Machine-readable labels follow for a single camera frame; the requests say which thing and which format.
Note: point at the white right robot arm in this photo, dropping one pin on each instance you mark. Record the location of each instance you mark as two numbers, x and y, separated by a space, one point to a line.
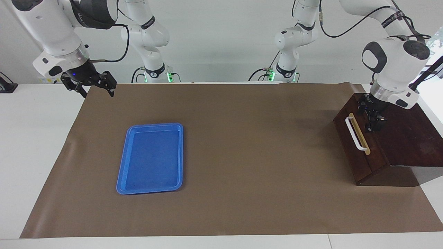
55 27

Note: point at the blue plastic tray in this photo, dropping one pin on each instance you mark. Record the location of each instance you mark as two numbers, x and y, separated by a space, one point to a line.
148 162

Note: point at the brown table mat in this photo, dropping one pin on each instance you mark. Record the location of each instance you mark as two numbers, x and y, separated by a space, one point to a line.
242 173

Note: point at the white wall socket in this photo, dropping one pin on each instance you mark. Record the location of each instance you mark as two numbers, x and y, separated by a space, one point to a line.
46 80

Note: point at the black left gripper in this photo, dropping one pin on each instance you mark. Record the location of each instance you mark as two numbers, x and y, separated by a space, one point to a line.
376 109

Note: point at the wooden drawer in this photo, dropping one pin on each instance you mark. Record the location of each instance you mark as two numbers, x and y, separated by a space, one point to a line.
346 138

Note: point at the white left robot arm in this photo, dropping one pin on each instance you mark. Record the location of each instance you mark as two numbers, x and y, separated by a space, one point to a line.
398 65

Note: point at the black clamp stand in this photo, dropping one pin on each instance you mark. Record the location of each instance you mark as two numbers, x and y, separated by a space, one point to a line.
429 71

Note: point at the black table clamp mount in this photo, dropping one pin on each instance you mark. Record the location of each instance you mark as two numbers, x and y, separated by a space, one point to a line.
7 86

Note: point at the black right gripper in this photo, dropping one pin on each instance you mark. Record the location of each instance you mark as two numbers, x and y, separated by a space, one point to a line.
83 73

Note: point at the dark wooden drawer cabinet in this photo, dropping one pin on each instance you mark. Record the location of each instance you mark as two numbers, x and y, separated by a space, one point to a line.
405 145

